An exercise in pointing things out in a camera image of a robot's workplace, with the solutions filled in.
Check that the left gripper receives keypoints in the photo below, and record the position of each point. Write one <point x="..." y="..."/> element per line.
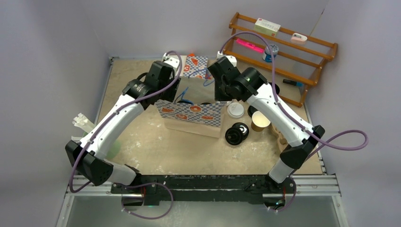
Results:
<point x="169" y="95"/>

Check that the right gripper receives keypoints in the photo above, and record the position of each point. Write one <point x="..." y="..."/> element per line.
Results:
<point x="219" y="97"/>

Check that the checkered paper bag blue handles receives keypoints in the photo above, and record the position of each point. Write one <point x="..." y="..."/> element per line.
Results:
<point x="205" y="120"/>

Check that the black lid stack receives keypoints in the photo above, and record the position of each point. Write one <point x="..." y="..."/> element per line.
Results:
<point x="243" y="127"/>
<point x="234" y="136"/>

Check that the brown paper cup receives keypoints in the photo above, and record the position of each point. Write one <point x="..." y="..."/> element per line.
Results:
<point x="259" y="121"/>

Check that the white straws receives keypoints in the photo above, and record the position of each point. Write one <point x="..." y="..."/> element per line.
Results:
<point x="82" y="122"/>

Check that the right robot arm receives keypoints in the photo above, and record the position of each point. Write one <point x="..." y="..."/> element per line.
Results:
<point x="252" y="87"/>

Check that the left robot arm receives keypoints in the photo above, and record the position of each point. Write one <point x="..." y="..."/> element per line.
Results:
<point x="88" y="156"/>

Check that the white cup lid near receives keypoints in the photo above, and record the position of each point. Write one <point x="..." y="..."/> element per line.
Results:
<point x="235" y="110"/>

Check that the stack of flat paper bags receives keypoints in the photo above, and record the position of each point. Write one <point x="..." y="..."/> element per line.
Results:
<point x="195" y="67"/>

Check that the black lids by cups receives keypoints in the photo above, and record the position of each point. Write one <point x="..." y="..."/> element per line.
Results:
<point x="251" y="110"/>

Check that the dark paper cup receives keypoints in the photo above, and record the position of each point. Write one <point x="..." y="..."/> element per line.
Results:
<point x="277" y="88"/>

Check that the blue white jar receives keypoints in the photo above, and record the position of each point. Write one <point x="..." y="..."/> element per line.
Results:
<point x="270" y="53"/>

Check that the pink highlighter pen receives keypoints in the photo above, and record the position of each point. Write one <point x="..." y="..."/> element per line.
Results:
<point x="249" y="45"/>

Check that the black blue marker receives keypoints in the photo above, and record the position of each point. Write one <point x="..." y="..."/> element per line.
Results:
<point x="292" y="82"/>

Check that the stack of pulp carriers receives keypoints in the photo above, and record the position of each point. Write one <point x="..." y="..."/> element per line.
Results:
<point x="280" y="139"/>

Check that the wooden shelf rack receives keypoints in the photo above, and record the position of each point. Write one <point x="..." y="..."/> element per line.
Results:
<point x="293" y="61"/>

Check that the white green box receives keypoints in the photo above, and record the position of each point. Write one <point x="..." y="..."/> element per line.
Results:
<point x="266" y="27"/>

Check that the white pink small device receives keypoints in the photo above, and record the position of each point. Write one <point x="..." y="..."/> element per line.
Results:
<point x="299" y="39"/>

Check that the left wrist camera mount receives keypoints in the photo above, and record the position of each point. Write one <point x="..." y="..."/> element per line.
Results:
<point x="172" y="60"/>

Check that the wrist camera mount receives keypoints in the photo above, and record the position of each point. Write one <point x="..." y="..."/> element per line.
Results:
<point x="232" y="59"/>
<point x="172" y="60"/>

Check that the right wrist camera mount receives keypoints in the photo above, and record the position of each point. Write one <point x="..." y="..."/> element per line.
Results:
<point x="232" y="59"/>

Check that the black aluminium base frame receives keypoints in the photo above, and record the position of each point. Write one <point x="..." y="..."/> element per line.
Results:
<point x="253" y="189"/>

